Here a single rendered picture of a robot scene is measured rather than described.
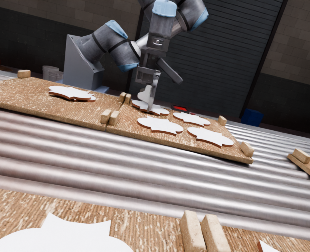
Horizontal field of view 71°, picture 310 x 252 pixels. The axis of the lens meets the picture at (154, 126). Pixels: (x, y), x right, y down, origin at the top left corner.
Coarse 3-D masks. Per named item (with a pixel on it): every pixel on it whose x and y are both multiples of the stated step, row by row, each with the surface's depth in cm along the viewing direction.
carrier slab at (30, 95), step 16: (16, 80) 78; (32, 80) 83; (0, 96) 59; (16, 96) 62; (32, 96) 66; (48, 96) 69; (96, 96) 83; (112, 96) 89; (32, 112) 56; (48, 112) 57; (64, 112) 59; (80, 112) 62; (96, 112) 65; (112, 112) 69; (96, 128) 57
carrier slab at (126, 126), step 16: (128, 112) 73; (144, 112) 78; (176, 112) 88; (112, 128) 57; (128, 128) 59; (144, 128) 62; (208, 128) 77; (224, 128) 82; (176, 144) 58; (192, 144) 59; (208, 144) 62; (240, 160) 59
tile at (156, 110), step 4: (136, 100) 83; (132, 104) 79; (136, 104) 78; (140, 104) 80; (144, 104) 81; (140, 108) 75; (144, 108) 76; (152, 108) 80; (156, 108) 82; (160, 108) 83; (152, 112) 76; (156, 112) 76; (160, 112) 78; (164, 112) 80; (168, 112) 82
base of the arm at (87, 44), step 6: (84, 36) 112; (90, 36) 110; (78, 42) 110; (84, 42) 111; (90, 42) 109; (96, 42) 110; (84, 48) 109; (90, 48) 110; (96, 48) 111; (102, 48) 112; (84, 54) 110; (90, 54) 111; (96, 54) 112; (102, 54) 116; (90, 60) 113; (96, 60) 116
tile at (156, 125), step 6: (138, 120) 65; (144, 120) 66; (150, 120) 68; (156, 120) 69; (162, 120) 71; (168, 120) 72; (144, 126) 62; (150, 126) 62; (156, 126) 64; (162, 126) 65; (168, 126) 66; (174, 126) 68; (180, 126) 69; (156, 132) 61; (162, 132) 62; (168, 132) 62; (174, 132) 62; (180, 132) 65
